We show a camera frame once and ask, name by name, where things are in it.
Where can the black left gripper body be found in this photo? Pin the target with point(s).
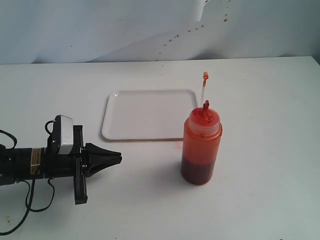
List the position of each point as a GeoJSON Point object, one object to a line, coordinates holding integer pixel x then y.
{"type": "Point", "coordinates": [67, 165]}

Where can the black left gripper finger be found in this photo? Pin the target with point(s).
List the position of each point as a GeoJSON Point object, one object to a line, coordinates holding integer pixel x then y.
{"type": "Point", "coordinates": [97, 163]}
{"type": "Point", "coordinates": [97, 153]}

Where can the red sauce squeeze bottle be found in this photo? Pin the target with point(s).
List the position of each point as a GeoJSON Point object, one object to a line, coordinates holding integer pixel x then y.
{"type": "Point", "coordinates": [201, 140]}

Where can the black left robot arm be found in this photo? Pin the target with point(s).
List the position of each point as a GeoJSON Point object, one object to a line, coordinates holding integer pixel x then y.
{"type": "Point", "coordinates": [84, 160]}

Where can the white rectangular plastic tray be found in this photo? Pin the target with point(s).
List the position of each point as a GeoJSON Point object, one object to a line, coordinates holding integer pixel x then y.
{"type": "Point", "coordinates": [147, 115]}

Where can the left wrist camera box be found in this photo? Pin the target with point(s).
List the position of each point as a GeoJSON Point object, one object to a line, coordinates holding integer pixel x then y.
{"type": "Point", "coordinates": [62, 136]}

